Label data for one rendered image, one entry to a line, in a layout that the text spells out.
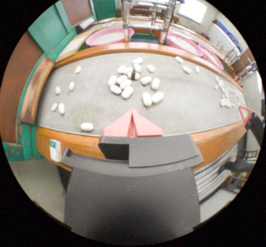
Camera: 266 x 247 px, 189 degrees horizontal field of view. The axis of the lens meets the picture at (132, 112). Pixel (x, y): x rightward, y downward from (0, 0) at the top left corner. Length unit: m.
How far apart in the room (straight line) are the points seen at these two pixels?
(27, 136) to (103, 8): 2.90
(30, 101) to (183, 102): 0.54
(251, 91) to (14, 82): 5.41
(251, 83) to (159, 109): 4.97
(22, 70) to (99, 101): 0.40
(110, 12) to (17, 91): 2.74
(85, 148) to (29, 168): 1.19
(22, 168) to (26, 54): 1.10
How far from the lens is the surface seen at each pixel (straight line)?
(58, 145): 0.27
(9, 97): 0.44
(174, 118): 0.23
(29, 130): 0.45
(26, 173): 1.34
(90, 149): 0.20
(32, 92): 0.41
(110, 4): 2.87
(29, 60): 0.49
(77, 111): 0.26
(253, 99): 4.96
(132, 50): 0.34
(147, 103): 0.19
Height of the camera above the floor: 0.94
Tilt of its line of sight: 76 degrees down
